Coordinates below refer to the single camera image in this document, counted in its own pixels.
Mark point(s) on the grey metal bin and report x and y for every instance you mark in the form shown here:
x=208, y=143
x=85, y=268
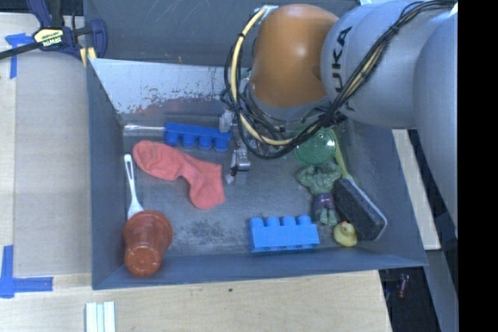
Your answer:
x=249, y=202

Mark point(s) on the green toy figure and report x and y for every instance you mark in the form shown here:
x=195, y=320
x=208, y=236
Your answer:
x=322, y=186

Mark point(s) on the orange-red plastic cup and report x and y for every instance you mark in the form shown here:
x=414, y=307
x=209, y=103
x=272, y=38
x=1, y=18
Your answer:
x=146, y=241

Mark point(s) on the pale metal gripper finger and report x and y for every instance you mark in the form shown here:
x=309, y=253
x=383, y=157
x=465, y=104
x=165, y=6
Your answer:
x=229, y=177
x=241, y=177

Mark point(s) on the white plastic fork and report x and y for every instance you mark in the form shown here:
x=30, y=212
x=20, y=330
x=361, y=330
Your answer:
x=131, y=186

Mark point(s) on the clear plastic tube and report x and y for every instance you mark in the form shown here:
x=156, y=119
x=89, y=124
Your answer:
x=142, y=129

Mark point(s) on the yellow-green plastic stick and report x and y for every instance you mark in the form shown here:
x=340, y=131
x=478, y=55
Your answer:
x=343, y=161

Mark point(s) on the black sponge block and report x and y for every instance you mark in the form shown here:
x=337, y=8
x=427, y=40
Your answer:
x=360, y=208

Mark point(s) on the light blue toy brick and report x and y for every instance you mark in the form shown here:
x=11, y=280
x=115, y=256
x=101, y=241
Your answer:
x=282, y=235

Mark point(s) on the orange-pink sock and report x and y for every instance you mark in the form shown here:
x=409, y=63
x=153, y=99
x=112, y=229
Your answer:
x=186, y=171

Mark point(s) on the yellow rubber duck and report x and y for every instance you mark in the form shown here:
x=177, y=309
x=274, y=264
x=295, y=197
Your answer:
x=345, y=234

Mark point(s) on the dark blue toy brick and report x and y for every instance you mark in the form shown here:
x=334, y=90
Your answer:
x=194, y=133

